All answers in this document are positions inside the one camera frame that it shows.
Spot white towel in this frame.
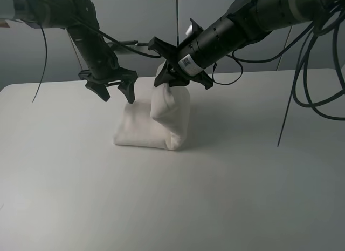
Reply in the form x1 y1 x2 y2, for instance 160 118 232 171
114 83 190 151

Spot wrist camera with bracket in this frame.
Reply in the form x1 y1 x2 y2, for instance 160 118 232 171
107 40 148 55
185 18 203 37

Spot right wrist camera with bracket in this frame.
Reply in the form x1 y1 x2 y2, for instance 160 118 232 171
185 18 203 37

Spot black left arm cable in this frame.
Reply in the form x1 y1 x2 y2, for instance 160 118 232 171
8 0 165 103

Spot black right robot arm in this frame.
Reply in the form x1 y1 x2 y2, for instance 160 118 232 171
148 0 339 89

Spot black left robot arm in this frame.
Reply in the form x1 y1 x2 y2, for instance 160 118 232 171
1 0 138 104

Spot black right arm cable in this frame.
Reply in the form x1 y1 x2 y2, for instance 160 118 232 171
210 0 345 148

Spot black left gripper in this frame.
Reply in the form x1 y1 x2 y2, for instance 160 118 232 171
78 64 138 104

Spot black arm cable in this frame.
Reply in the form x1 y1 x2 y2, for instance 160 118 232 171
8 0 165 103
210 0 345 148

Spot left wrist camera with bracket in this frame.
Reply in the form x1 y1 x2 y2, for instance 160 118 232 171
107 40 148 55

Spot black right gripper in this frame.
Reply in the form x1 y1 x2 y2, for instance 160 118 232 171
148 37 213 90

